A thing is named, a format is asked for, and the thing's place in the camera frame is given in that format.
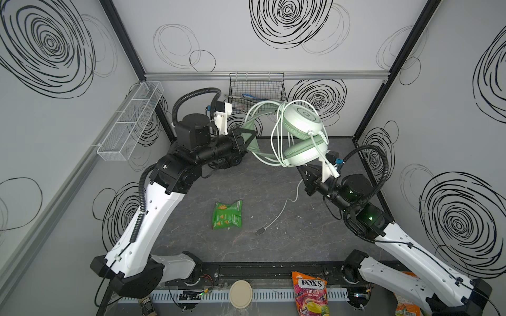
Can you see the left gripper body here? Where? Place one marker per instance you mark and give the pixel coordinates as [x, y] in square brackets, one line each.
[239, 141]

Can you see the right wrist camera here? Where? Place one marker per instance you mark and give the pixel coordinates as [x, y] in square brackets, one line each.
[329, 166]

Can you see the mint green headphones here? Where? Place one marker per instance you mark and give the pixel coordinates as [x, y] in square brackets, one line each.
[298, 136]

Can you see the orange snack bag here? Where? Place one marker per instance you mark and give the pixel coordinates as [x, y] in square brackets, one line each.
[406, 306]

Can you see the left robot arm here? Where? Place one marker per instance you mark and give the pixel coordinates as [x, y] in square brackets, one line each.
[130, 268]

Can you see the white wire shelf basket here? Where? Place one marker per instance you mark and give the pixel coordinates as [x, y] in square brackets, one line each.
[134, 114]

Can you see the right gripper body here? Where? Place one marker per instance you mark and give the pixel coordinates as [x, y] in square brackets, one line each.
[312, 180]

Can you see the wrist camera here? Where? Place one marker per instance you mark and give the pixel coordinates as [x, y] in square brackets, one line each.
[219, 113]
[329, 166]

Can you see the white slotted cable duct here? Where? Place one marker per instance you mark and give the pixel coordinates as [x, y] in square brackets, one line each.
[259, 295]

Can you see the green snack bag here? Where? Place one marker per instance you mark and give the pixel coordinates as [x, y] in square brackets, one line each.
[227, 215]

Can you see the small dark jar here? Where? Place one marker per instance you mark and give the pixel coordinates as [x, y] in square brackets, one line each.
[147, 307]

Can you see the round beige lid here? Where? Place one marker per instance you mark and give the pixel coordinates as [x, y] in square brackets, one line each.
[241, 294]

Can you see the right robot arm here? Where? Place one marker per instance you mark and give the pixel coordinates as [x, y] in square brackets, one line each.
[435, 287]

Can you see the Fox's fruits candy bag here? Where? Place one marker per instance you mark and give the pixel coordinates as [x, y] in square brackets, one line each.
[311, 295]

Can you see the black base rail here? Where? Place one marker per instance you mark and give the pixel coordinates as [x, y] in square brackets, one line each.
[327, 270]

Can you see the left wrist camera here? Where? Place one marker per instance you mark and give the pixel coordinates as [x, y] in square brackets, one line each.
[219, 113]

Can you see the blue handled tool in basket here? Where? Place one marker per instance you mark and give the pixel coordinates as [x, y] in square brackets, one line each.
[249, 97]

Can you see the black wire basket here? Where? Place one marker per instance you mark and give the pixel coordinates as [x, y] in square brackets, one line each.
[266, 85]

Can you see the aluminium wall rail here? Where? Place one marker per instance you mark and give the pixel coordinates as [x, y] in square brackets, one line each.
[289, 75]

